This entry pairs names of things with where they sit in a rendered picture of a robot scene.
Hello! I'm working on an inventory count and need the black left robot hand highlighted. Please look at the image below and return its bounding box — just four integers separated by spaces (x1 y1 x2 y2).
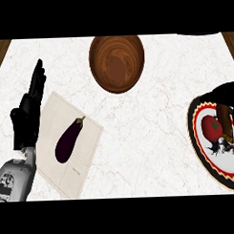
8 58 50 152

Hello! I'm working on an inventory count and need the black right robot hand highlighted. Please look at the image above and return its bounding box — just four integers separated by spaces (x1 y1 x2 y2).
210 80 234 120

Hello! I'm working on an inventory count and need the brown sweet potato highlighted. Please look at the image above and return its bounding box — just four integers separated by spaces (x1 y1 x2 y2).
215 102 234 145

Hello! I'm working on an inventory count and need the white plate with black rim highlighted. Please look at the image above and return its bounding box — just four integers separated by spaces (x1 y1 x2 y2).
185 91 234 195

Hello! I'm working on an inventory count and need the brown wooden bowl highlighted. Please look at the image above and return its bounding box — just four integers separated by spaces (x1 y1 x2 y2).
88 33 147 96

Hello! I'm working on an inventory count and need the red tomato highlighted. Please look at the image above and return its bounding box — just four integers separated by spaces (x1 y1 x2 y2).
201 115 223 142

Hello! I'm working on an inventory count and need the dark purple eggplant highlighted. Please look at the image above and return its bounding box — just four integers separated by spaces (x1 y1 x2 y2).
53 116 88 164

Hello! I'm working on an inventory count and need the beige cloth placemat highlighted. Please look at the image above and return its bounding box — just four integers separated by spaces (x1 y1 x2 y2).
33 89 107 201

